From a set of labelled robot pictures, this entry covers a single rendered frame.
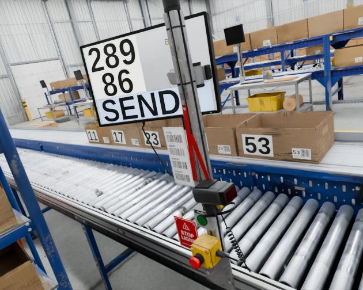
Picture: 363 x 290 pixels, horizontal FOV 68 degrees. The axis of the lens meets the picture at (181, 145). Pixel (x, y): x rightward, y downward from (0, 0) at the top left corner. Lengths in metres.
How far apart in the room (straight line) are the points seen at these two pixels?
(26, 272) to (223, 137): 1.07
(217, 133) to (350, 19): 4.56
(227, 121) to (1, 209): 1.38
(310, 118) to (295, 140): 0.29
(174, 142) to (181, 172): 0.10
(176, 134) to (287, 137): 0.64
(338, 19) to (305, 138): 4.64
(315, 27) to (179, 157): 5.24
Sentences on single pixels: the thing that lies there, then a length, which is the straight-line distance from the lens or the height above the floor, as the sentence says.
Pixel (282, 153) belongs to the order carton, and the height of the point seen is 0.93.
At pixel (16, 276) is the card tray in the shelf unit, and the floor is 1.02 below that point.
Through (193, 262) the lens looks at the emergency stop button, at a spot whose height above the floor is 0.85.
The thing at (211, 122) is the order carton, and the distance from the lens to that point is 1.87.
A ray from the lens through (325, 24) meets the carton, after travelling 5.86.
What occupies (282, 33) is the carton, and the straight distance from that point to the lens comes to 6.09.
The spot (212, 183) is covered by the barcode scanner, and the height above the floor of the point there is 1.09.
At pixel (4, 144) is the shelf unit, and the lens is 0.70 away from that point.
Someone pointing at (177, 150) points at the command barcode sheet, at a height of 1.17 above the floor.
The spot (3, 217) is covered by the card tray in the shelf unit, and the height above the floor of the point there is 1.16.
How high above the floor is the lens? 1.42
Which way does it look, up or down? 17 degrees down
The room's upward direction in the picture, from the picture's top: 12 degrees counter-clockwise
